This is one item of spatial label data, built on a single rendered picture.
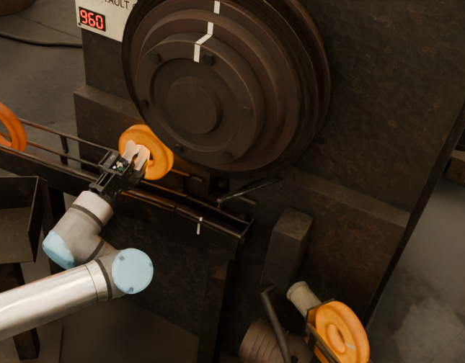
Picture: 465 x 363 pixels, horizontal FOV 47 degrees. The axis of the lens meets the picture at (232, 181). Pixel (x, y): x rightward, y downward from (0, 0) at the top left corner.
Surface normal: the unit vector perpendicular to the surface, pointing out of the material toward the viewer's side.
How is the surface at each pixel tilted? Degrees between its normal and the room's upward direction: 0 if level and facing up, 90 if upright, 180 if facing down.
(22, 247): 5
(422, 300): 0
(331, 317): 90
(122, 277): 44
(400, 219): 0
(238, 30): 32
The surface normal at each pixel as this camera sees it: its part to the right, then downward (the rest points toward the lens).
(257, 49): 0.33, -0.10
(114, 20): -0.45, 0.56
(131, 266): 0.54, -0.15
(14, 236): 0.02, -0.73
